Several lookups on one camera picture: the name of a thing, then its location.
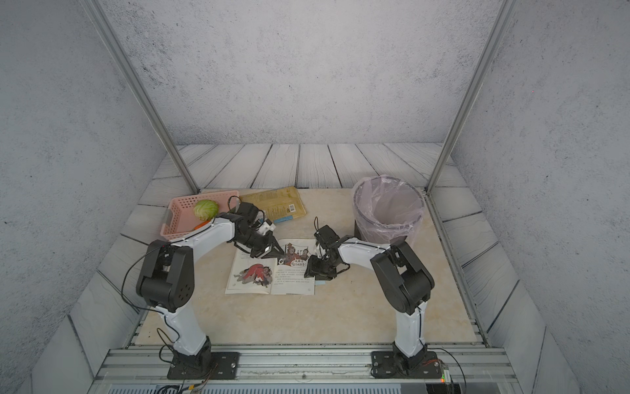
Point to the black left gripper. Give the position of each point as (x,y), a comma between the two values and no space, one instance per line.
(268,247)

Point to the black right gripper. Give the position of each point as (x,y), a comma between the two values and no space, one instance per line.
(311,268)

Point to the illustrated children's story book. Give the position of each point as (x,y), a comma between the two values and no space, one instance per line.
(276,277)

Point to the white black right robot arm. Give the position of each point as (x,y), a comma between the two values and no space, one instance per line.
(406,284)

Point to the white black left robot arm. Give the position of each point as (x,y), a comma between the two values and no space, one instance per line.
(166,281)

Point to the orange carrot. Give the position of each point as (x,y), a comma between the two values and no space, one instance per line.
(201,225)

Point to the large green cabbage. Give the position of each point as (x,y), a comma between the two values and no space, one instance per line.
(206,210)

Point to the pink perforated plastic basket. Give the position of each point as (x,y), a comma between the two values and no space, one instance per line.
(180,218)

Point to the black mesh trash bin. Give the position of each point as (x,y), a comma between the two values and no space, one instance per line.
(386,212)

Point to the pink plastic bin liner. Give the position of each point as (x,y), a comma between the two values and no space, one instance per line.
(389,207)

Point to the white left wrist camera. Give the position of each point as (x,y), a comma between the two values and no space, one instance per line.
(266,227)

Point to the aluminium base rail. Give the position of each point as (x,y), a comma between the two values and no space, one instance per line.
(470,365)

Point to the aluminium frame post left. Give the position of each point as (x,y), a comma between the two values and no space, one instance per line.
(112,44)

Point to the aluminium frame post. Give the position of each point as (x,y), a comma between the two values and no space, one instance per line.
(484,64)
(112,44)

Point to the aluminium frame post right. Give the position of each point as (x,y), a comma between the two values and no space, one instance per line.
(484,64)

